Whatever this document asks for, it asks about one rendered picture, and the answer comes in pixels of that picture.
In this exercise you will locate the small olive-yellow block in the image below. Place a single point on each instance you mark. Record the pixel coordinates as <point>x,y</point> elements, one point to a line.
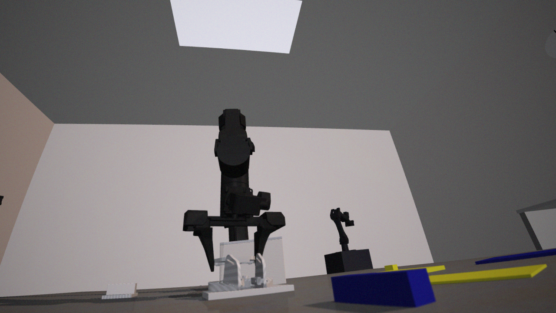
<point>391,267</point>

